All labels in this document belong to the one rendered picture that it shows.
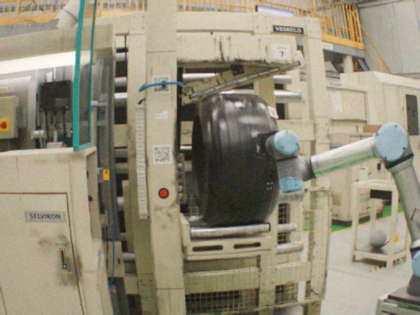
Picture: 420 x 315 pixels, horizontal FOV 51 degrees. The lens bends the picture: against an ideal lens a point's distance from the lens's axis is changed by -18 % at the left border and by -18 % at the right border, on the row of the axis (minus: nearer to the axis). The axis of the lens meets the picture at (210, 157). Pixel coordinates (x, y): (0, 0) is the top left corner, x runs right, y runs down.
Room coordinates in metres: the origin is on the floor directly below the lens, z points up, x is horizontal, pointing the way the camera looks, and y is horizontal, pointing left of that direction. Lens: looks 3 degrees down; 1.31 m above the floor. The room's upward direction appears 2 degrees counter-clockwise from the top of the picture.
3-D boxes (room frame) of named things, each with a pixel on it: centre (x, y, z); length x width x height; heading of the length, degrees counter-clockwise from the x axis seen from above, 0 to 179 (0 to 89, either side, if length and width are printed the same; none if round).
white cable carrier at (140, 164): (2.18, 0.28, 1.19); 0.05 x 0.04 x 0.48; 9
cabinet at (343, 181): (6.80, -2.05, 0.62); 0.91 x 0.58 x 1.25; 121
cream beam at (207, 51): (2.59, -0.12, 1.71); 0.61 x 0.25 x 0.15; 99
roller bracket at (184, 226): (2.25, 0.13, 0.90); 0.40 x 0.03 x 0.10; 9
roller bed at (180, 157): (2.62, 0.23, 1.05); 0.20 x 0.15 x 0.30; 99
